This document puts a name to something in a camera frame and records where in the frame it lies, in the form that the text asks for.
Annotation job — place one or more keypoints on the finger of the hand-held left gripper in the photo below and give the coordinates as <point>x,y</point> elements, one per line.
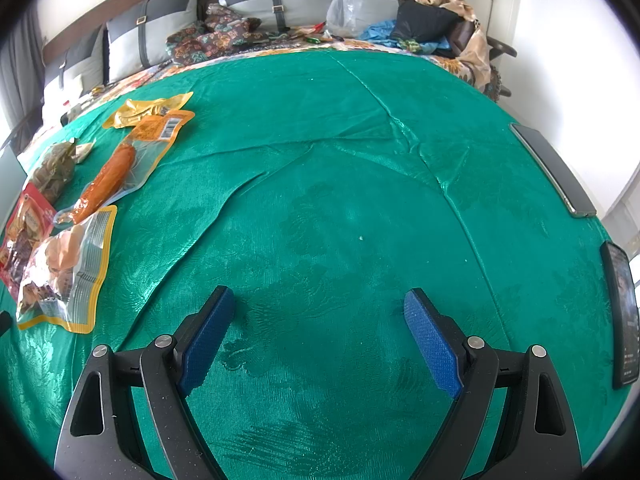
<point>4,321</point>

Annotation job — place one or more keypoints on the grey curtain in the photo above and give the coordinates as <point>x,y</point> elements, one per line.
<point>25,60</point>

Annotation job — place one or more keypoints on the dark floral folded quilt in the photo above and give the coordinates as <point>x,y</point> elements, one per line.
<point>210,35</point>

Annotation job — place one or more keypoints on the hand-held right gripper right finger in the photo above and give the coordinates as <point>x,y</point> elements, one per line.
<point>432,345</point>

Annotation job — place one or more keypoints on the blue plastic bag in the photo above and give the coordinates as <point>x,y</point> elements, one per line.
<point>380,30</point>

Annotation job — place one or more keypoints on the green bed cover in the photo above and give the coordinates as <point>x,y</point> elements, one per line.
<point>325,185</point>

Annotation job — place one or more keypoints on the orange sausage packet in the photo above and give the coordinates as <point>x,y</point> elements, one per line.
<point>115,175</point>

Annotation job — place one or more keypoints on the clear plastic bag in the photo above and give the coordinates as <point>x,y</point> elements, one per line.
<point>345,10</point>

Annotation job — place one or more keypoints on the silver smartphone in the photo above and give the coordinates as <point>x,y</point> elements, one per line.
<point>555,170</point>

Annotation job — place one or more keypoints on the yellow snack pouch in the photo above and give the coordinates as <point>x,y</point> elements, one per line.
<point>145,110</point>

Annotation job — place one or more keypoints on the red meat snack packet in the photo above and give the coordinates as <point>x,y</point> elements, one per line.
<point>30,215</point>

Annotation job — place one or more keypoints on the brown armchair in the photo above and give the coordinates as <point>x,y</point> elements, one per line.
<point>502,47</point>

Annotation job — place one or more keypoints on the large yellow-edged ball snack packet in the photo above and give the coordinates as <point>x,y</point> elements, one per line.
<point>75,270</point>

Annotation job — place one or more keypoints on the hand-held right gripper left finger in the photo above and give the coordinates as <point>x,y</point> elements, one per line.
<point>207,340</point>

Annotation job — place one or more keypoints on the small colourful wrappers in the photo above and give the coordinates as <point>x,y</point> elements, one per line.
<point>322,34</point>

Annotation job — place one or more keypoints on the small beige packet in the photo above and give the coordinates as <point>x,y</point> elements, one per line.
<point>85,152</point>

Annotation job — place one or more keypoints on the black smartphone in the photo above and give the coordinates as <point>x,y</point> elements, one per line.
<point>622,310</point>

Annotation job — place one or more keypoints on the beige patterned blanket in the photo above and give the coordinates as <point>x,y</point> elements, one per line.
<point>475,55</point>

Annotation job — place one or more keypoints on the black bag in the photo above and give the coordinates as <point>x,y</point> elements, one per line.
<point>425,20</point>

